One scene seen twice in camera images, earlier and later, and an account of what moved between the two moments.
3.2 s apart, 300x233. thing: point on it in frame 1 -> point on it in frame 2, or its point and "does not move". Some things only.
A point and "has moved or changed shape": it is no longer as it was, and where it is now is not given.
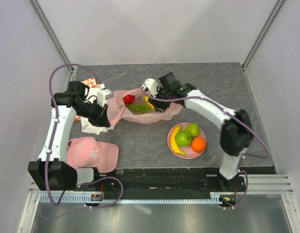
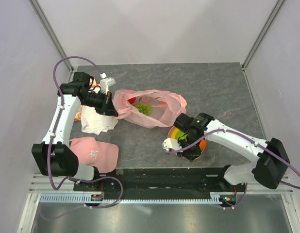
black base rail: (153, 179) does not move
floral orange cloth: (91, 82) does not move
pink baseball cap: (83, 152) does not move
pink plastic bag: (117, 109) has moved or changed shape
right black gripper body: (160, 105) -> (194, 151)
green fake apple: (183, 138) does not move
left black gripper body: (95, 111) -> (101, 101)
